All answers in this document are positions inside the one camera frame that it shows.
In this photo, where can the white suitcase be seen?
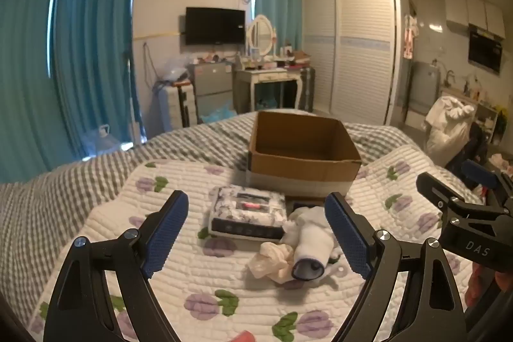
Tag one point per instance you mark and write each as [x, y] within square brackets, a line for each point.
[174, 107]

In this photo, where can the floral fabric package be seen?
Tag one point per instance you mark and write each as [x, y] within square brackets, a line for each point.
[240, 207]

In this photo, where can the grey mini fridge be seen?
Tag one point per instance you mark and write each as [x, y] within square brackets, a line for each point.
[210, 89]

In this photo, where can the white dressing table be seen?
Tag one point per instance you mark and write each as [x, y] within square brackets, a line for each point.
[268, 76]

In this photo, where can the hanging white pink clothes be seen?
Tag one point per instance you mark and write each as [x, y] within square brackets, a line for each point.
[409, 37]

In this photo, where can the person's right hand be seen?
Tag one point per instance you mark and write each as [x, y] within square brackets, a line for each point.
[483, 284]

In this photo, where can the white oval vanity mirror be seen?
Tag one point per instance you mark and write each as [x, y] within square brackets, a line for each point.
[260, 33]

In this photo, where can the white floral quilt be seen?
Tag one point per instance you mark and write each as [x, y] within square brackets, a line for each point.
[208, 286]

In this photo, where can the grey suitcase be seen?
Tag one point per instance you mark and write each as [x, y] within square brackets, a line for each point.
[307, 89]

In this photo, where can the wide teal curtain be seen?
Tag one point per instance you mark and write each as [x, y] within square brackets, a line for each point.
[24, 65]

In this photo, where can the black wall television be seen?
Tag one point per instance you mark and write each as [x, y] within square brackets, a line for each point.
[214, 25]

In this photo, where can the white sock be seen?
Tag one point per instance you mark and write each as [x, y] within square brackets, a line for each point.
[312, 246]

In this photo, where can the white wall cabinets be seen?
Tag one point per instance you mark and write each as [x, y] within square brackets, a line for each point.
[473, 11]

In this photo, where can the beige cloth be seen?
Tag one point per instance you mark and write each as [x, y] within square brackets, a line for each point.
[270, 262]

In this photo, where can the brown cardboard box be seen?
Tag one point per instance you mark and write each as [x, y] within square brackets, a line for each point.
[280, 137]

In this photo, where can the white cloth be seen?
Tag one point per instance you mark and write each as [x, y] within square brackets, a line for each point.
[306, 216]

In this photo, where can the white louvred wardrobe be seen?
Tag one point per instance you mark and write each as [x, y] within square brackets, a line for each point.
[356, 53]

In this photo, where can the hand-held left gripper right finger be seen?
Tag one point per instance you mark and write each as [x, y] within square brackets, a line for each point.
[348, 234]

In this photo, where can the small pink thing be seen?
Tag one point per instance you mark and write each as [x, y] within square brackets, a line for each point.
[244, 336]

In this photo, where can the clear water jug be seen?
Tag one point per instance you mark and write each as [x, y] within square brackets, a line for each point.
[100, 143]

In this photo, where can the blue plastic bag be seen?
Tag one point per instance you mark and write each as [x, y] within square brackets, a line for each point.
[218, 114]

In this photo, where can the white clothing pile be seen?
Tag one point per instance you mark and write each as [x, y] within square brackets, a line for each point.
[449, 125]

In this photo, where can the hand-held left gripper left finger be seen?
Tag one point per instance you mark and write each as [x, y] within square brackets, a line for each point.
[168, 230]

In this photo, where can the white mop pole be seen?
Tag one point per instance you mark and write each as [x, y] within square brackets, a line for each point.
[131, 97]

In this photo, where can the teal window curtain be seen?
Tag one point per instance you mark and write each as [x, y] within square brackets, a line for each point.
[96, 45]

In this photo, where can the clear plastic bag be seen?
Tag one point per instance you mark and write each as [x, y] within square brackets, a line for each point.
[174, 71]

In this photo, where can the black range hood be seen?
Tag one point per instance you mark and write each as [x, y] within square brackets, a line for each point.
[485, 49]

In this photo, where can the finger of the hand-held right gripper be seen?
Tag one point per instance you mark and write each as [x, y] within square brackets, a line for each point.
[479, 173]
[433, 187]

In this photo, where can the small cardboard box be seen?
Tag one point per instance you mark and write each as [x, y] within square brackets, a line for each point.
[302, 57]

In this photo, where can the dark cloth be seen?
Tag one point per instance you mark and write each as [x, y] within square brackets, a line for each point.
[475, 143]

